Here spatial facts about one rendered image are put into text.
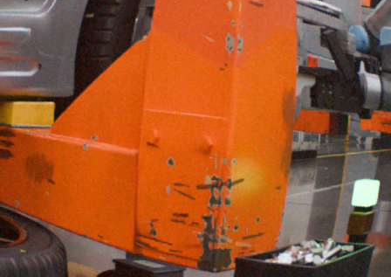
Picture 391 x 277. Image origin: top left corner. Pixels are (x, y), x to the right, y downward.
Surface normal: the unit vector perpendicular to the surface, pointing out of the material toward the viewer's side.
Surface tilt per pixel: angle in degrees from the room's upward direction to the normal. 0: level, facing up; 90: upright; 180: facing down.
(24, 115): 90
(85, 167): 90
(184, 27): 90
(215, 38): 90
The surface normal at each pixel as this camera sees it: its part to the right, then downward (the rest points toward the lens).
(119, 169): -0.62, -0.01
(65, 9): 0.78, 0.10
